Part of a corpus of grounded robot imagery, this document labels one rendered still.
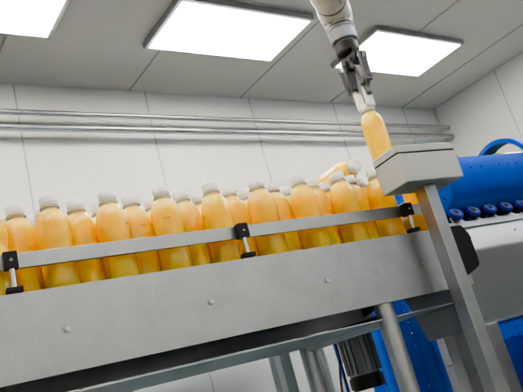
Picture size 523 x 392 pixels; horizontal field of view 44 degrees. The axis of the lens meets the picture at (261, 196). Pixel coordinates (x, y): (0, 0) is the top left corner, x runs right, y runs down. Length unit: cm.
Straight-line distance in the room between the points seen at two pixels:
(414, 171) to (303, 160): 499
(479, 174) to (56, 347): 139
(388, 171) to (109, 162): 403
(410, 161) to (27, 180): 393
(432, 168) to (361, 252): 29
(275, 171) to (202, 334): 503
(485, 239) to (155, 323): 110
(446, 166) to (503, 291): 51
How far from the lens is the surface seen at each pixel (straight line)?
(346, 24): 211
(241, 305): 141
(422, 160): 169
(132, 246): 138
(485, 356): 166
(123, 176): 549
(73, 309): 130
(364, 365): 214
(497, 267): 206
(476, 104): 820
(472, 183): 210
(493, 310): 206
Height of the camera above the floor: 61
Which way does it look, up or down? 16 degrees up
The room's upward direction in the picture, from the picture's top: 15 degrees counter-clockwise
